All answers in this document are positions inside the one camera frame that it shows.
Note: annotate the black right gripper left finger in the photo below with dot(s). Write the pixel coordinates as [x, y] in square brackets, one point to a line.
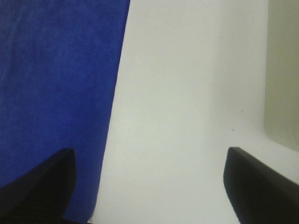
[42, 195]

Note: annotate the beige storage box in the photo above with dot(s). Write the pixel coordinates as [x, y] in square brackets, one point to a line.
[281, 110]

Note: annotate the blue microfiber towel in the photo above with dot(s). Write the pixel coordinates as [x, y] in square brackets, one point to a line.
[59, 62]

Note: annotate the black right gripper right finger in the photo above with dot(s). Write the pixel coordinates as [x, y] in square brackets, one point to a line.
[257, 193]

